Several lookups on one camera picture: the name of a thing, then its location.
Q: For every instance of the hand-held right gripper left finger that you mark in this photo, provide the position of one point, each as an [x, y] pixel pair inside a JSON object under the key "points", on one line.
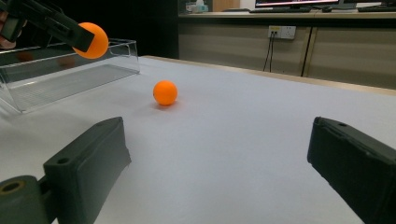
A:
{"points": [[87, 168]]}

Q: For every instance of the white board sheet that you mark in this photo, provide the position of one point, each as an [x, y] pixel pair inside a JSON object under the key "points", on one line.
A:
{"points": [[233, 130]]}

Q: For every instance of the computer monitor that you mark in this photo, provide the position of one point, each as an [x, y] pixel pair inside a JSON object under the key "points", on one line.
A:
{"points": [[295, 2]]}

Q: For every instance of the white wall socket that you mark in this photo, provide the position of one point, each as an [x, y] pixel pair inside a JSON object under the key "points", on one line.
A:
{"points": [[285, 32]]}

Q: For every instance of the pale teal bottles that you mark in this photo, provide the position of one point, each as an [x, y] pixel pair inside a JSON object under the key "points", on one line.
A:
{"points": [[197, 6]]}

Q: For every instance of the black keyboard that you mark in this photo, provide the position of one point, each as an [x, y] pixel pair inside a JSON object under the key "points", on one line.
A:
{"points": [[376, 8], [280, 10]]}

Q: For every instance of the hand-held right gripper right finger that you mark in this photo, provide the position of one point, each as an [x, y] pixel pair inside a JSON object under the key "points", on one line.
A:
{"points": [[358, 168]]}

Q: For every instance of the orange ball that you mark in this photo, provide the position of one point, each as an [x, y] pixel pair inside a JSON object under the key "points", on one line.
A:
{"points": [[165, 92], [99, 42]]}

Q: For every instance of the clear plastic tray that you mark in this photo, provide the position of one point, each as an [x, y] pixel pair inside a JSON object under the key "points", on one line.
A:
{"points": [[62, 81]]}

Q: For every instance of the dark curtain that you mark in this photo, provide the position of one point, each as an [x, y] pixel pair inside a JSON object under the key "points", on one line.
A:
{"points": [[149, 25]]}

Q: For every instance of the black computer mouse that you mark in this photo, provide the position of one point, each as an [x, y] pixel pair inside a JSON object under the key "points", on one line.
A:
{"points": [[326, 9]]}

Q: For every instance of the beige cabinet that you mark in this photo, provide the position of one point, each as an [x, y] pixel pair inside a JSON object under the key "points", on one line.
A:
{"points": [[342, 53]]}

